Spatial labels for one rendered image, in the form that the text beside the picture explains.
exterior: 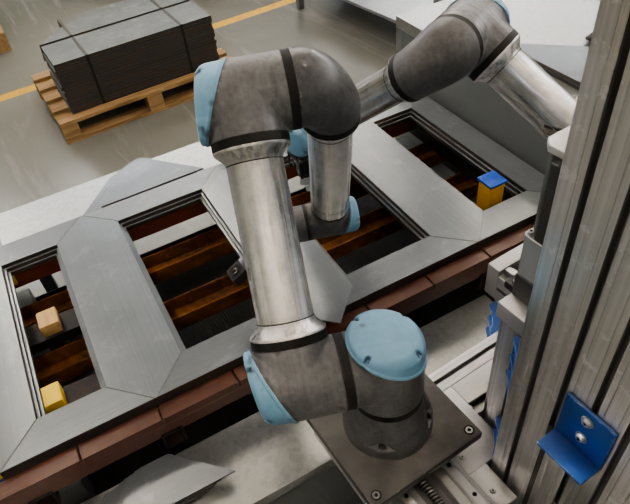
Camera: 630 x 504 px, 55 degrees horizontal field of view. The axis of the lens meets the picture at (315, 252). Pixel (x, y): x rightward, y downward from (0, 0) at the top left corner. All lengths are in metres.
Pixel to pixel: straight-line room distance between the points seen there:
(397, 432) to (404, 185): 0.98
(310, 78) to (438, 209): 0.94
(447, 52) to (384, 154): 0.86
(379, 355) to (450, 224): 0.87
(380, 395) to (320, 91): 0.44
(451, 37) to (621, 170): 0.58
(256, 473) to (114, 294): 0.59
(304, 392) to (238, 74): 0.45
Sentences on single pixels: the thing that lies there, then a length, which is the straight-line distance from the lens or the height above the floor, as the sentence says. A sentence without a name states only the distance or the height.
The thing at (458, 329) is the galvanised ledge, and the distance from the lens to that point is 1.65.
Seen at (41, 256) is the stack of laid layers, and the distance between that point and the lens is 1.89.
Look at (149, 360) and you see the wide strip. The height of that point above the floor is 0.85.
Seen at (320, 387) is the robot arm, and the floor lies 1.24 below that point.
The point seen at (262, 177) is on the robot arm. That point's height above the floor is 1.46.
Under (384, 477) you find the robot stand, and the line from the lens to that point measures 1.02.
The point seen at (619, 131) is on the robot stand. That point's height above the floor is 1.64.
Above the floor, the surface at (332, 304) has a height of 0.85.
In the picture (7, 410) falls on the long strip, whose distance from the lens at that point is 1.54.
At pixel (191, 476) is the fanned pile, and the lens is 1.44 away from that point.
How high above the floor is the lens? 1.96
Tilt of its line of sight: 44 degrees down
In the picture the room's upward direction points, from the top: 7 degrees counter-clockwise
